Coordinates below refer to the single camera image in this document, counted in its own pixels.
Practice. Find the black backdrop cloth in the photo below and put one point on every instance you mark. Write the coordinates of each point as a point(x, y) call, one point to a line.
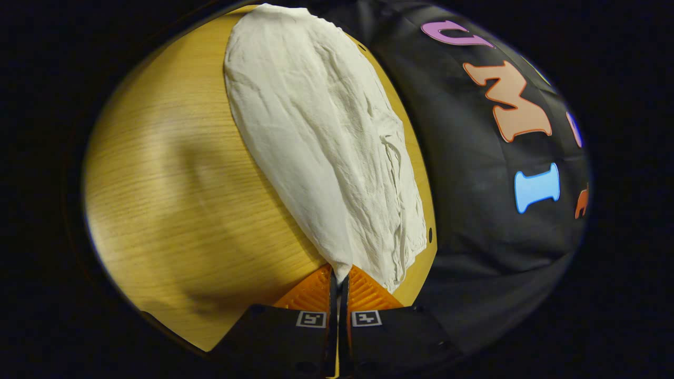
point(474, 237)

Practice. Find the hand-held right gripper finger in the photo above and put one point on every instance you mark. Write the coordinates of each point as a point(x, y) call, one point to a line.
point(343, 342)
point(332, 342)

